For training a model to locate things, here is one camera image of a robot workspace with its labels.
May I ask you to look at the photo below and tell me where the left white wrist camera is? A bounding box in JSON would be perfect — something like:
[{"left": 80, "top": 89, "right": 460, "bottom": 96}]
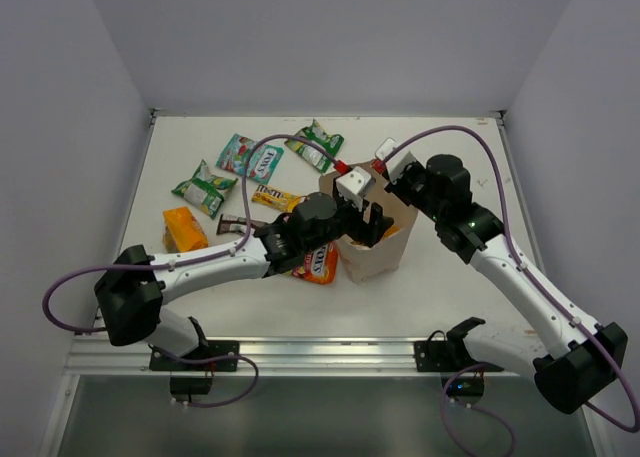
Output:
[{"left": 334, "top": 165, "right": 375, "bottom": 211}]

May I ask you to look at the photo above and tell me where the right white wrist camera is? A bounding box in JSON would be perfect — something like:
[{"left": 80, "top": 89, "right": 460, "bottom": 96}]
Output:
[{"left": 372, "top": 138, "right": 417, "bottom": 183}]

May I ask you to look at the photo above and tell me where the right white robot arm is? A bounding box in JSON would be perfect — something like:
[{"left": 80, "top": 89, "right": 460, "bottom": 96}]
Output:
[{"left": 382, "top": 154, "right": 628, "bottom": 414}]

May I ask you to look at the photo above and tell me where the orange snack bag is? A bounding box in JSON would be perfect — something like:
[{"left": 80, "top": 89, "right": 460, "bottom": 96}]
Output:
[
  {"left": 162, "top": 206, "right": 209, "bottom": 253},
  {"left": 382, "top": 224, "right": 402, "bottom": 240}
]

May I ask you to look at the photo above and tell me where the teal fox's candy bag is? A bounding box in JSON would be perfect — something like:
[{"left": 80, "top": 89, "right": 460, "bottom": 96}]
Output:
[{"left": 216, "top": 134, "right": 284, "bottom": 184}]

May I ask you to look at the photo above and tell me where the green snack pouch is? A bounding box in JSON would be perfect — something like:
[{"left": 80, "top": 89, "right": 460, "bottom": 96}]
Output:
[
  {"left": 171, "top": 159, "right": 238, "bottom": 220},
  {"left": 285, "top": 119, "right": 345, "bottom": 173}
]

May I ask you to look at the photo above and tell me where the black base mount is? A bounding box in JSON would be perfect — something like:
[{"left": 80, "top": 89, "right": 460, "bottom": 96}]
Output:
[
  {"left": 413, "top": 329, "right": 516, "bottom": 457},
  {"left": 149, "top": 339, "right": 259, "bottom": 409}
]

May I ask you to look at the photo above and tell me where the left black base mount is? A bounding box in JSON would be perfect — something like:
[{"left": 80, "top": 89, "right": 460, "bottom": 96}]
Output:
[{"left": 149, "top": 339, "right": 259, "bottom": 409}]

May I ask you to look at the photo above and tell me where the aluminium front rail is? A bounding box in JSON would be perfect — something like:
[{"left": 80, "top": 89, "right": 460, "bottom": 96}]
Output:
[{"left": 64, "top": 336, "right": 589, "bottom": 378}]

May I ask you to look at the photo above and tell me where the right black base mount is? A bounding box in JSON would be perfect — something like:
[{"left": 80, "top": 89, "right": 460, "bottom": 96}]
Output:
[{"left": 413, "top": 329, "right": 516, "bottom": 457}]

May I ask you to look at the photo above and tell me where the beige paper bag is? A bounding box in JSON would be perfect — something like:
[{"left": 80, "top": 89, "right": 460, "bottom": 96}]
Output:
[{"left": 335, "top": 162, "right": 418, "bottom": 284}]

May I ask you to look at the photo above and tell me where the brown chocolate bar wrapper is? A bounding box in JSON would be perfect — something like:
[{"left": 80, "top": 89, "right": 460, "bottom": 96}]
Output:
[{"left": 216, "top": 214, "right": 267, "bottom": 236}]

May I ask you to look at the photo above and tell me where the yellow m&m's packet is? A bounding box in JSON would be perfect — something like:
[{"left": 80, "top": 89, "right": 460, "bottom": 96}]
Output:
[{"left": 251, "top": 184, "right": 307, "bottom": 213}]

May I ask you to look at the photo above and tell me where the orange fox's candy bag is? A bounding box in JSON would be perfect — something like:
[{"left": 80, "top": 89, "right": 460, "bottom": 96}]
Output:
[{"left": 290, "top": 242, "right": 339, "bottom": 285}]

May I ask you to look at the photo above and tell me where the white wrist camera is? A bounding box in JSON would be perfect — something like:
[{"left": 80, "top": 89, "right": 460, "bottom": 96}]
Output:
[
  {"left": 334, "top": 165, "right": 375, "bottom": 211},
  {"left": 372, "top": 138, "right": 417, "bottom": 183}
]

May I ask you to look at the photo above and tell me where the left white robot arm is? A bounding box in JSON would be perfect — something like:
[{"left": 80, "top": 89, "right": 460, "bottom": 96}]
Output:
[{"left": 94, "top": 192, "right": 394, "bottom": 370}]

